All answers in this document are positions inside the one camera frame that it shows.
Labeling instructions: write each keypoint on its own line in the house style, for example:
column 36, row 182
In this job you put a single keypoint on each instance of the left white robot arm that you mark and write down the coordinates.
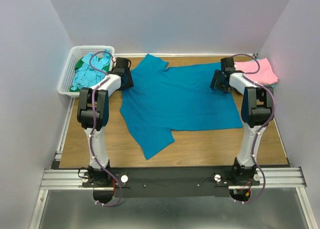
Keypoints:
column 93, row 114

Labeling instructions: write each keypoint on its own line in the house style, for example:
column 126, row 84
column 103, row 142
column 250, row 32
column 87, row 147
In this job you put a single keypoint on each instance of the green t-shirt in basket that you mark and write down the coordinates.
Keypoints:
column 78, row 63

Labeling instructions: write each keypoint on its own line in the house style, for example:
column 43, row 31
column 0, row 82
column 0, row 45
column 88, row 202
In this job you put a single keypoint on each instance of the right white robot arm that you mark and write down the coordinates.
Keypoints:
column 257, row 111

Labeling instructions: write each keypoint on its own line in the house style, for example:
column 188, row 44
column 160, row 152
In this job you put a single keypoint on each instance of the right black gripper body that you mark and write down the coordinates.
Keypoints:
column 218, row 85

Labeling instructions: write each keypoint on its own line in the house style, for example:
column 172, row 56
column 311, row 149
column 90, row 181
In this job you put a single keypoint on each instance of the teal blue t-shirt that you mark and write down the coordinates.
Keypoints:
column 165, row 99

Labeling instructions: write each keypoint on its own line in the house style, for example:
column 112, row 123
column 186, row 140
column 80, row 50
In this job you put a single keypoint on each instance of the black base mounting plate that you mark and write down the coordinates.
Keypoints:
column 165, row 182

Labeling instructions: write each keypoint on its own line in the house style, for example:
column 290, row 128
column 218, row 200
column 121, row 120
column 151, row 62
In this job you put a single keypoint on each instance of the white plastic laundry basket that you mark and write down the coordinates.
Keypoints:
column 68, row 72

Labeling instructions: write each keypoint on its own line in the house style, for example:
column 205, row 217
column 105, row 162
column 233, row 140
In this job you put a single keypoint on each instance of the light blue crumpled t-shirt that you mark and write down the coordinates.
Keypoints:
column 85, row 74

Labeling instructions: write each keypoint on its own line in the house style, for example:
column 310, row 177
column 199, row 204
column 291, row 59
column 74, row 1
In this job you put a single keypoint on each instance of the pink folded t-shirt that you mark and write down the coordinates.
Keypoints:
column 265, row 76

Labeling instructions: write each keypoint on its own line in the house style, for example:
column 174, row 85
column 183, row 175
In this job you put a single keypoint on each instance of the aluminium extrusion rail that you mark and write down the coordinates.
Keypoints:
column 67, row 179

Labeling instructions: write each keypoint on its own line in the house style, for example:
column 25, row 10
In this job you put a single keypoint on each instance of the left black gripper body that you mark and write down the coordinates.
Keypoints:
column 129, row 82

